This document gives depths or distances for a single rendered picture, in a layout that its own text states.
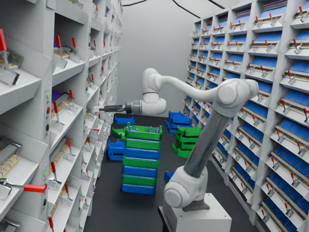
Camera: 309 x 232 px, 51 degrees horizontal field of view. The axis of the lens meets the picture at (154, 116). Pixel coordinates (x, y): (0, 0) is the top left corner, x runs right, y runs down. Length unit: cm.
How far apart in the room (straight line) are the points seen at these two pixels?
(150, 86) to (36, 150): 128
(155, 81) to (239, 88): 60
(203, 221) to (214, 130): 57
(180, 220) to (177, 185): 25
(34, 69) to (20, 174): 22
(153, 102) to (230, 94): 59
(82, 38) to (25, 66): 71
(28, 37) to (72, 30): 70
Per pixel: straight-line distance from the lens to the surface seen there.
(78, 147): 152
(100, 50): 214
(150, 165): 273
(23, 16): 77
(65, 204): 144
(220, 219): 199
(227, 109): 159
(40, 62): 76
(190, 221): 193
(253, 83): 175
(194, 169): 173
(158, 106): 196
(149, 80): 199
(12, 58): 75
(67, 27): 146
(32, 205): 86
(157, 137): 266
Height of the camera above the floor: 122
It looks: 12 degrees down
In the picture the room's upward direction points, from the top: 6 degrees clockwise
